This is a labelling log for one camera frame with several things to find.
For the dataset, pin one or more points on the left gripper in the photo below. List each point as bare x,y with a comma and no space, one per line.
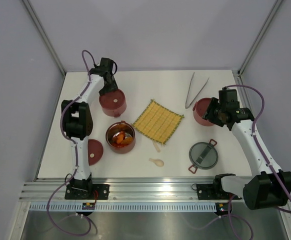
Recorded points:
113,87

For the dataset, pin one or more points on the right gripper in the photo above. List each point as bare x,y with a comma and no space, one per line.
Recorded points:
209,112

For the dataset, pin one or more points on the metal tongs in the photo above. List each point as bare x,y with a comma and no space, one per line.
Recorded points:
196,85

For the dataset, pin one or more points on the fried chicken piece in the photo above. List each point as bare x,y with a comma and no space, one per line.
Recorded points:
127,141

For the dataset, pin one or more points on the red sausage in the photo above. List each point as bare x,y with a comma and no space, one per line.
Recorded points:
116,145

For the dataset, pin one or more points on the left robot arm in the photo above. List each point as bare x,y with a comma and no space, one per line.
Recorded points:
76,125

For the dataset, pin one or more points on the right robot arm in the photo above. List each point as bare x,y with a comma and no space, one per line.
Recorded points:
270,186

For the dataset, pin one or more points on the right red steel bowl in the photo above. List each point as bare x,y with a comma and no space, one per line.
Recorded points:
199,119

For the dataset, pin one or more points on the red steel bowl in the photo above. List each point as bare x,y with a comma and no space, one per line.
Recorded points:
115,110
199,119
114,129

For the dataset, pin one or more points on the back left red steel bowl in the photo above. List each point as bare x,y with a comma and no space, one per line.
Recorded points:
115,110

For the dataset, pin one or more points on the front red steel bowl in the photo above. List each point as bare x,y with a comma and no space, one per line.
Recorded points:
114,129

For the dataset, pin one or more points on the bamboo woven tray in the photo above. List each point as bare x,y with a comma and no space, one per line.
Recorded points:
157,122

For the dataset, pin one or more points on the beige spoon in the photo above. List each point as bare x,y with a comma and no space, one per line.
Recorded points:
157,162

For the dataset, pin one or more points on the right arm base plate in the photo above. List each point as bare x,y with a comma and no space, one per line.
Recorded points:
208,192

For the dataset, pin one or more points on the aluminium rail frame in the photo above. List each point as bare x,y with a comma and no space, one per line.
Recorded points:
36,194

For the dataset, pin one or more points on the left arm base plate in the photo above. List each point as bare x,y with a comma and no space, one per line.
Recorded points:
99,192

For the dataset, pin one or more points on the white slotted cable duct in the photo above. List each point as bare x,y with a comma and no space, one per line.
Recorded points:
146,207

